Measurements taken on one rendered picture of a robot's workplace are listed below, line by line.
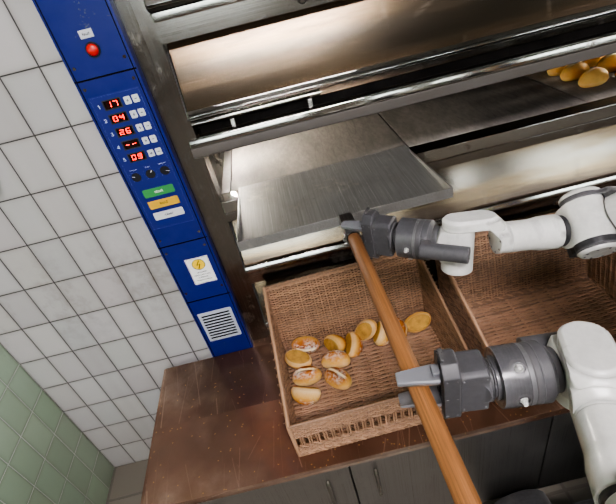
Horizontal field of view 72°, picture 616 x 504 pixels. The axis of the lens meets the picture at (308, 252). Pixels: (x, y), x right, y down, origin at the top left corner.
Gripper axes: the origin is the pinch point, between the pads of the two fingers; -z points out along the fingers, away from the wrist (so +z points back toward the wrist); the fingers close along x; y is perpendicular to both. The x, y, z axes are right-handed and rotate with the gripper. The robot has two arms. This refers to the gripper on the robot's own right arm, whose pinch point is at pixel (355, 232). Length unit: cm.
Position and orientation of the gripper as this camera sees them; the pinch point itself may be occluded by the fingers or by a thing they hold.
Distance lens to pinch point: 100.7
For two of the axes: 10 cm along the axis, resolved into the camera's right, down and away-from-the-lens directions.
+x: -2.0, -7.9, -5.8
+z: 8.8, 1.1, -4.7
